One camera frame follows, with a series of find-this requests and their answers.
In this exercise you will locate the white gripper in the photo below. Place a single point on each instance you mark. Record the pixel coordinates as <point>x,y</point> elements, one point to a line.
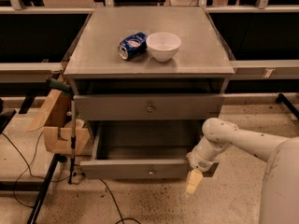
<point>199,162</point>

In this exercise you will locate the grey drawer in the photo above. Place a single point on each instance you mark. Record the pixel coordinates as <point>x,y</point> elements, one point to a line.
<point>148,106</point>
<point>142,149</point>

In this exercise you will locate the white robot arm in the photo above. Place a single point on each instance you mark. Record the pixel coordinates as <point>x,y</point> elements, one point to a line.
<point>280,191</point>

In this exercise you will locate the grey top drawer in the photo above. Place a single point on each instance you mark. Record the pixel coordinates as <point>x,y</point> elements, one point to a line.
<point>148,106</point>

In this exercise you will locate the grey drawer cabinet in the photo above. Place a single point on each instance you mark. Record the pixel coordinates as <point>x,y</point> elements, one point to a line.
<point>200,67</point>

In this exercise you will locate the black stand foot right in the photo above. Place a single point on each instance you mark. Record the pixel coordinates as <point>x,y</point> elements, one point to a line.
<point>282,99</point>

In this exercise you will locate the white bowl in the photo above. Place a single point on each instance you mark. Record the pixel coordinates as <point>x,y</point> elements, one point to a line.
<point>163,46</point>

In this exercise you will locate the black metal stand leg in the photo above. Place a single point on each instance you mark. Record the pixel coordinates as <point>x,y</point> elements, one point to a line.
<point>43,190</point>

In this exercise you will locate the crushed blue soda can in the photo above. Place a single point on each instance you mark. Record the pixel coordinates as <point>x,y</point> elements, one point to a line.
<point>132,46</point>

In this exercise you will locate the cardboard box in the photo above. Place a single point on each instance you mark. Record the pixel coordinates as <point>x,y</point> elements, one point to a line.
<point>54,118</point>

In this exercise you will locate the green handled pole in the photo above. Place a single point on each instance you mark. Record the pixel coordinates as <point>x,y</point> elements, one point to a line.
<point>72,125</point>

